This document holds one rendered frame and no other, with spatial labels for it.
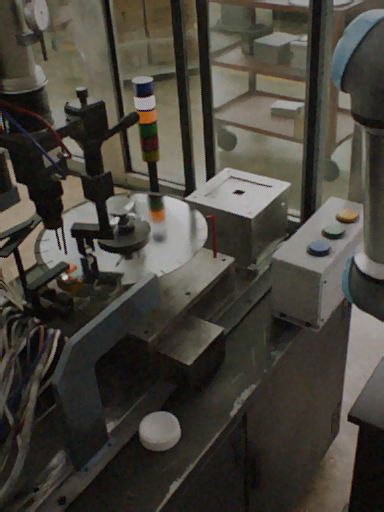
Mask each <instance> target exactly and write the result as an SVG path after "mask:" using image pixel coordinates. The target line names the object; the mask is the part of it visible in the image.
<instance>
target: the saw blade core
mask: <svg viewBox="0 0 384 512"><path fill-rule="evenodd" d="M146 197H147V198H146ZM110 200H111V201H110ZM110 200H108V201H107V204H108V210H111V212H114V210H115V209H116V208H121V207H123V208H125V207H126V206H127V205H128V203H129V202H133V203H134V205H133V206H132V207H131V208H130V209H129V210H128V212H129V214H132V215H139V216H144V219H145V220H146V221H148V222H149V223H150V225H151V231H152V234H151V237H150V238H149V240H148V241H146V242H145V243H144V244H142V245H140V246H138V247H134V249H130V250H124V251H114V250H108V249H105V247H103V246H100V245H99V244H98V243H97V241H96V239H93V240H94V246H95V252H94V253H93V252H92V254H91V255H89V256H87V257H85V256H82V255H80V254H79V253H78V250H77V244H76V239H75V238H71V233H70V228H71V226H72V225H73V223H74V222H86V223H98V221H97V216H96V209H95V203H93V202H91V203H92V204H93V205H92V204H91V203H87V204H84V205H81V206H79V207H76V208H74V210H73V209H72V210H71V212H69V213H67V214H64V215H63V216H62V218H63V228H64V237H66V243H67V250H68V255H64V249H63V242H62V235H61V227H60V228H58V230H57V231H58V236H59V240H60V245H61V251H59V249H58V244H57V239H56V235H55V231H46V232H45V234H44V235H43V237H42V240H41V244H40V245H45V244H49V246H42V247H40V253H41V256H42V259H43V261H44V262H45V264H46V265H48V267H49V268H50V269H51V268H53V267H54V265H56V264H57V263H59V262H60V261H68V262H71V263H73V264H76V265H77V268H78V269H77V270H76V271H74V272H73V273H72V274H70V275H67V274H64V273H62V274H61V276H63V277H64V276H67V278H69V279H72V280H73V281H74V282H78V283H84V285H90V286H94V285H95V282H96V280H98V281H97V282H96V285H95V286H102V287H114V286H117V283H118V280H121V281H120V286H127V285H134V283H136V282H138V281H140V280H141V278H140V277H142V278H143V277H144V276H146V275H147V274H148V273H149V272H153V273H157V274H158V278H159V277H162V276H164V274H165V275H167V274H169V273H171V272H173V271H176V270H178V269H180V268H181V267H183V264H186V263H187V262H189V261H190V260H191V259H192V258H194V257H195V256H196V255H197V254H198V253H199V252H200V251H201V249H202V247H203V245H204V243H205V240H206V236H207V227H206V223H205V221H204V219H203V217H202V216H201V215H200V213H199V212H198V210H196V209H195V208H194V207H191V206H190V205H188V204H186V203H184V202H181V201H179V200H176V199H171V198H167V197H166V198H165V197H162V196H154V195H148V196H147V195H129V198H128V195H124V196H115V197H112V198H110ZM177 204H178V205H177ZM75 210H76V212H75ZM188 210H190V212H188ZM197 219H198V220H197ZM48 240H49V241H48ZM198 240H200V241H198ZM48 251H49V252H48ZM51 261H53V262H51ZM180 262H181V263H180ZM161 271H163V273H164V274H163V273H162V272H161ZM76 277H77V278H76Z"/></svg>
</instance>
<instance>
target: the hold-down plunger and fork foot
mask: <svg viewBox="0 0 384 512"><path fill-rule="evenodd" d="M95 209H96V216H97V221H98V223H86V222H74V223H73V225H72V226H71V228H70V233H71V238H75V239H76V244H77V250H78V253H79V254H80V255H82V256H85V257H87V251H86V245H87V244H88V245H90V247H91V249H92V252H93V253H94V252H95V246H94V240H93V239H100V240H115V238H116V236H117V235H118V228H117V224H111V223H110V217H109V210H108V204H107V201H106V202H104V203H99V204H95ZM84 239H86V245H85V240H84Z"/></svg>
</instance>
